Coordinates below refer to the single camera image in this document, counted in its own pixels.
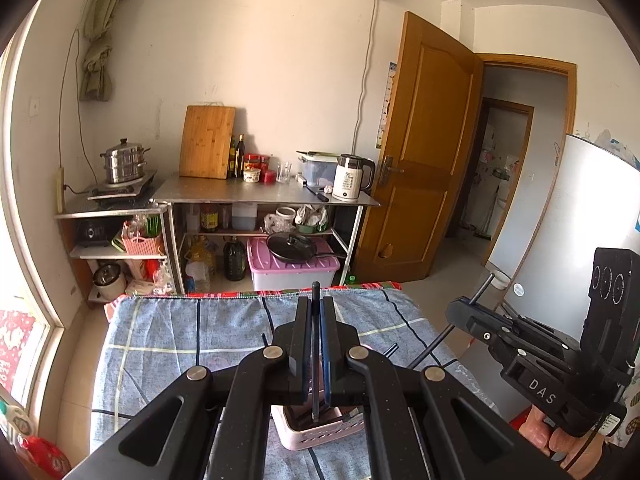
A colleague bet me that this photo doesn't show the yellow oil jug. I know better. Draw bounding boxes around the yellow oil jug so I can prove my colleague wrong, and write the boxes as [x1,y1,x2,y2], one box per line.
[185,235,218,291]

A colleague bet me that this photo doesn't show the crumpled plastic bags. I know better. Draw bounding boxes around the crumpled plastic bags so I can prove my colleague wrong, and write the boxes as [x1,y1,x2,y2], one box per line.
[295,205,331,233]

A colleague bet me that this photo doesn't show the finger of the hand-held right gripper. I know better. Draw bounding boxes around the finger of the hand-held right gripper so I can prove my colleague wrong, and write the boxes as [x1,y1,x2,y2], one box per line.
[446,298,581,361]
[500,310,583,343]

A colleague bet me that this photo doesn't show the silver refrigerator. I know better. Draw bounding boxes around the silver refrigerator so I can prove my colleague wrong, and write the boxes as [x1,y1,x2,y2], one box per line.
[487,134,640,341]

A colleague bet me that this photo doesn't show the steel counter table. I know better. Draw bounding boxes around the steel counter table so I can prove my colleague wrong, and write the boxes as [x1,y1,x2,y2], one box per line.
[150,174,381,296]

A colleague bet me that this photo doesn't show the red patterned rug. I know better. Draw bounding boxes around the red patterned rug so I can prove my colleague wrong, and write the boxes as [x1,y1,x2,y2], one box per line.
[0,310,38,396]

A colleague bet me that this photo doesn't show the pink plastic utensil basket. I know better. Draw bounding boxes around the pink plastic utensil basket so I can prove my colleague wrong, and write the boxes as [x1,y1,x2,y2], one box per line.
[272,402,368,451]

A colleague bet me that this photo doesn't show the small pink woven basket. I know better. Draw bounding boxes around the small pink woven basket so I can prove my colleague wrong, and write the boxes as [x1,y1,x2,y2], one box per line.
[122,232,163,256]

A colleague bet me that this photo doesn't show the white rice cooker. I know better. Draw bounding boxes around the white rice cooker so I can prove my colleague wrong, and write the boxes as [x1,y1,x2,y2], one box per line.
[92,261,127,302]

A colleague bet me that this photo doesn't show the low steel rack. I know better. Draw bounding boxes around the low steel rack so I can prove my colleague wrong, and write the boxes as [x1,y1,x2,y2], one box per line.
[54,195,173,306]

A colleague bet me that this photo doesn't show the steel steamer pot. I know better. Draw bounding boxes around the steel steamer pot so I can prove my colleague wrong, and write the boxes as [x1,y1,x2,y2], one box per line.
[100,137,151,184]

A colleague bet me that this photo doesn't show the bamboo cutting board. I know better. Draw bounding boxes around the bamboo cutting board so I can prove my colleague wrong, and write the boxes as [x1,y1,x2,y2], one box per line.
[179,105,237,180]

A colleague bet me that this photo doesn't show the black kitchen appliance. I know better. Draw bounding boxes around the black kitchen appliance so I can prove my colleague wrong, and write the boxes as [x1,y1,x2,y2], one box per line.
[75,220,123,247]

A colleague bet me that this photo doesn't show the dark oil jug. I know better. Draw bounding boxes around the dark oil jug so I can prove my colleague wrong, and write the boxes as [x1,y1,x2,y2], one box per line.
[223,236,246,282]

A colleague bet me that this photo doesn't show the white plastic canister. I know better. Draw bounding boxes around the white plastic canister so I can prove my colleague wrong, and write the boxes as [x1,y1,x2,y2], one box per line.
[232,202,258,231]

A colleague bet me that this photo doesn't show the blue checked tablecloth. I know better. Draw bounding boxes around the blue checked tablecloth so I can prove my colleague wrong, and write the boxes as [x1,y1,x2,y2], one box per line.
[90,287,501,480]

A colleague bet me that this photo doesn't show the red plastic bag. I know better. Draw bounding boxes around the red plastic bag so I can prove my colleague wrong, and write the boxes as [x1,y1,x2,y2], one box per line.
[20,435,71,480]

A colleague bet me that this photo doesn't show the black frying pan with lid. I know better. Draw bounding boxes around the black frying pan with lid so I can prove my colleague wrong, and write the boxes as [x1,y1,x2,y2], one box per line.
[266,232,346,263]

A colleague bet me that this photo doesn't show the bundled beige curtain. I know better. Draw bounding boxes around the bundled beige curtain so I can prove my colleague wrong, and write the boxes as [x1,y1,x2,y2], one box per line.
[77,0,128,103]

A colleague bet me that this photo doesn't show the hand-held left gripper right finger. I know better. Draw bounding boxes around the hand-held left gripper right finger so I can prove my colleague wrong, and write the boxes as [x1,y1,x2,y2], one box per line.
[320,296,571,480]

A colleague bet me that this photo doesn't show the purple lidded storage box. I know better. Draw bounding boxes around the purple lidded storage box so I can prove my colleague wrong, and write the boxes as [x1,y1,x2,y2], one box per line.
[247,237,341,292]

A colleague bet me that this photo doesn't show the air conditioner cable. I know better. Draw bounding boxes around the air conditioner cable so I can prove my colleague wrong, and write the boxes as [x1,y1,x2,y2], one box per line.
[350,0,380,157]

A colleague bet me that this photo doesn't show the brown wooden door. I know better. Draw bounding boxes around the brown wooden door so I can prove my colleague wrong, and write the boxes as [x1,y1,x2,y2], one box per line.
[352,10,483,283]

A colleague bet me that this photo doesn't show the wooden door frame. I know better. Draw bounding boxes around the wooden door frame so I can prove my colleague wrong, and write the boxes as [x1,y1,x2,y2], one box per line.
[472,52,578,271]

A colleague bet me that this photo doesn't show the narrow wall calendar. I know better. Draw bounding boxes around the narrow wall calendar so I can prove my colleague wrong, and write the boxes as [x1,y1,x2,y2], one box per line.
[376,62,397,150]

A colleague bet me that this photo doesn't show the person's right hand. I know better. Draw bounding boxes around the person's right hand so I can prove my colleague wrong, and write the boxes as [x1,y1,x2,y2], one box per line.
[522,402,608,480]

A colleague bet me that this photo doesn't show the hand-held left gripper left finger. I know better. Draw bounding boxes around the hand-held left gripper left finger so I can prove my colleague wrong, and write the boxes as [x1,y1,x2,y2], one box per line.
[65,296,313,480]

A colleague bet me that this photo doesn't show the clear plastic storage container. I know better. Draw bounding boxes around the clear plastic storage container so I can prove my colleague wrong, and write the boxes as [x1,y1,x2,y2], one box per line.
[297,150,341,187]

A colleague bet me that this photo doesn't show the gas stove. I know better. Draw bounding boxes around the gas stove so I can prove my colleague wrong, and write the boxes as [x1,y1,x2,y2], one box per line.
[87,170,158,201]

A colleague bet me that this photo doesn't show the white spray bottle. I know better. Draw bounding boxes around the white spray bottle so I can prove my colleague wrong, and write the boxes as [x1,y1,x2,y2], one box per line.
[0,390,36,441]

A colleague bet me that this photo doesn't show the white electric kettle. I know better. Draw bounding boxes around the white electric kettle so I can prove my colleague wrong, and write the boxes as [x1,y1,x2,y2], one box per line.
[332,154,376,202]

